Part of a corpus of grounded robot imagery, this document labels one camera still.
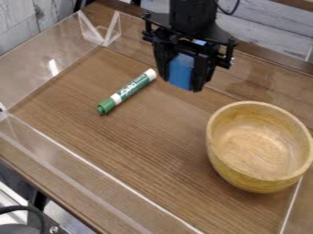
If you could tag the black metal table leg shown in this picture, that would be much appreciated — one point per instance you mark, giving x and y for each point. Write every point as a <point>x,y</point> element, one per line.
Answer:
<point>40,200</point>

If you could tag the green dry erase marker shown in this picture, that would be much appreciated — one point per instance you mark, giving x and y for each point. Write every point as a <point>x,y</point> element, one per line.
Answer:
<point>126,91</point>

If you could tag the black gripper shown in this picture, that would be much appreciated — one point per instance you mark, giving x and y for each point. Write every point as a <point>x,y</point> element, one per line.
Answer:
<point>170,31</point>

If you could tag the brown wooden bowl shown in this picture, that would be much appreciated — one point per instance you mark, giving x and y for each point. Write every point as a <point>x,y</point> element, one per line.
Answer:
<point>258,146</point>

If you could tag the blue foam block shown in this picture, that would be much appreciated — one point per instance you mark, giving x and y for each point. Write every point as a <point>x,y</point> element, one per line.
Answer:
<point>182,64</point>

